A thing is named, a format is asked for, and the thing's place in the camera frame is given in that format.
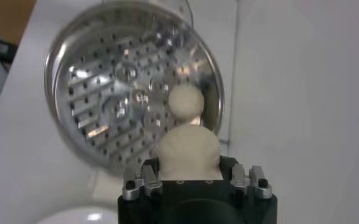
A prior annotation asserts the stainless steel steamer basket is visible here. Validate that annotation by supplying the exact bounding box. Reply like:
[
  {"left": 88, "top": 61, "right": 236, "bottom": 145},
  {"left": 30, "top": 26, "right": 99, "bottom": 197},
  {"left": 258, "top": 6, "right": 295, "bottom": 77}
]
[{"left": 44, "top": 1, "right": 226, "bottom": 176}]

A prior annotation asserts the white steamed baozi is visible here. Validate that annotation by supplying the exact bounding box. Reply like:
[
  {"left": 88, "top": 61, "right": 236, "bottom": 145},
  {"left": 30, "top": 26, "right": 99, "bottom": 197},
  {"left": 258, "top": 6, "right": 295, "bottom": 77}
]
[
  {"left": 168, "top": 84, "right": 205, "bottom": 121},
  {"left": 157, "top": 124, "right": 224, "bottom": 181}
]

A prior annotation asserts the round glass pot lid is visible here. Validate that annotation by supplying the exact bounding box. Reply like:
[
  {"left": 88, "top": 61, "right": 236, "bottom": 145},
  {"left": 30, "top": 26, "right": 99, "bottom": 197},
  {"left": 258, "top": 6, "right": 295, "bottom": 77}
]
[{"left": 101, "top": 0, "right": 195, "bottom": 29}]

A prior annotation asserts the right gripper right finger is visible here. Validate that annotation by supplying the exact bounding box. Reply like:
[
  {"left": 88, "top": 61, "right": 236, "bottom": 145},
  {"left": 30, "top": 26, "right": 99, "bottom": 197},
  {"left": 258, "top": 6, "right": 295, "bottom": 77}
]
[{"left": 230, "top": 164, "right": 273, "bottom": 200}]

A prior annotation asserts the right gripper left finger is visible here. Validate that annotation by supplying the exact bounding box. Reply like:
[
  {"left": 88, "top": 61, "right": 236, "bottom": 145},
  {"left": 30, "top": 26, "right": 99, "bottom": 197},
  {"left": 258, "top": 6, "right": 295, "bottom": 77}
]
[{"left": 123, "top": 164, "right": 163, "bottom": 201}]

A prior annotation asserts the white round plate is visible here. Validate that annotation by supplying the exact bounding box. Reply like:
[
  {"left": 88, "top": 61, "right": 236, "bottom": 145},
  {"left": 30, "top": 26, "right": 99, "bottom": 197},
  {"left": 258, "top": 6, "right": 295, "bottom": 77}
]
[{"left": 35, "top": 206, "right": 119, "bottom": 224}]

